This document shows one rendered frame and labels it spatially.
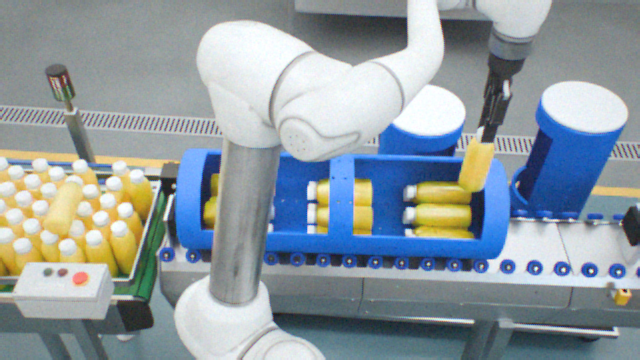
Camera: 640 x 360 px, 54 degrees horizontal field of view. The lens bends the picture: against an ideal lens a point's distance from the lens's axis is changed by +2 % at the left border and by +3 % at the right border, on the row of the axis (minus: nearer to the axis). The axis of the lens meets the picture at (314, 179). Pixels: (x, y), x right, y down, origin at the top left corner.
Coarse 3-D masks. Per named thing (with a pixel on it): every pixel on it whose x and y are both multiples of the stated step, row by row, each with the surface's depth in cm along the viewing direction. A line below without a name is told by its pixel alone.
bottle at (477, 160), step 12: (468, 144) 150; (480, 144) 147; (492, 144) 147; (468, 156) 150; (480, 156) 148; (492, 156) 149; (468, 168) 152; (480, 168) 150; (468, 180) 154; (480, 180) 153
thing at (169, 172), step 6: (168, 162) 198; (162, 168) 195; (168, 168) 195; (174, 168) 195; (162, 174) 193; (168, 174) 194; (174, 174) 194; (162, 180) 194; (168, 180) 193; (174, 180) 193; (162, 186) 196; (168, 186) 195; (174, 186) 193; (168, 192) 197; (174, 192) 197
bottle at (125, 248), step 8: (128, 232) 171; (112, 240) 170; (120, 240) 169; (128, 240) 170; (112, 248) 172; (120, 248) 170; (128, 248) 171; (136, 248) 175; (120, 256) 173; (128, 256) 173; (120, 264) 176; (128, 264) 175; (128, 272) 178
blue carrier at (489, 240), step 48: (192, 192) 160; (288, 192) 187; (336, 192) 160; (384, 192) 187; (480, 192) 185; (192, 240) 165; (288, 240) 164; (336, 240) 163; (384, 240) 163; (432, 240) 162; (480, 240) 162
